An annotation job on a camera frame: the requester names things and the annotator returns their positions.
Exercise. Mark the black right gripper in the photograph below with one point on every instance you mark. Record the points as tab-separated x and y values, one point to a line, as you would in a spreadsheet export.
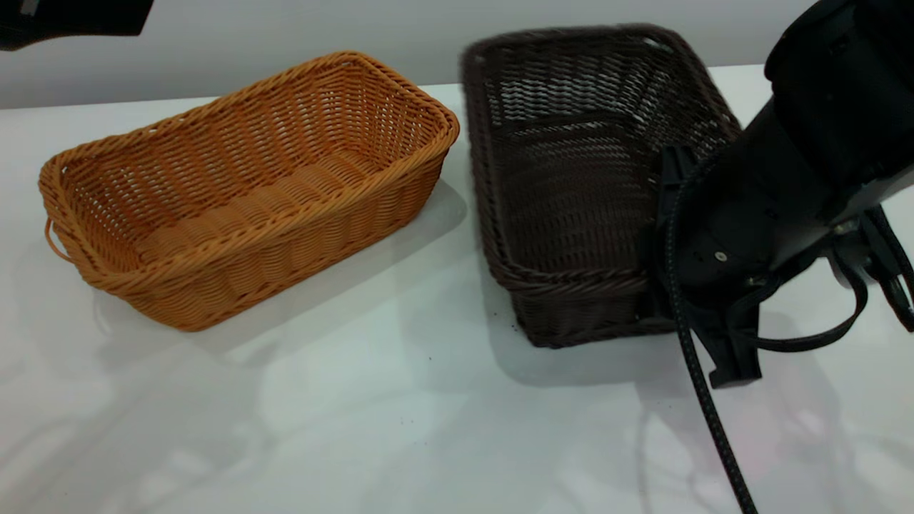
742	214

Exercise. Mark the dark brown wicker basket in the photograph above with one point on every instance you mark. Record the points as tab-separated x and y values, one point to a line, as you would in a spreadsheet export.
564	193

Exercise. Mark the light brown wicker basket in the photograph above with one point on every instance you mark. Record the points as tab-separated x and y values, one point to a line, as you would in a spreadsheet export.
235	214

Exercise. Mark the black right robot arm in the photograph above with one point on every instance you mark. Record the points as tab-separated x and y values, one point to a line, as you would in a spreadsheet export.
850	64

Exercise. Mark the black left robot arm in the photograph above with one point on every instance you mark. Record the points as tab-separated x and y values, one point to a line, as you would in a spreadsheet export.
71	18

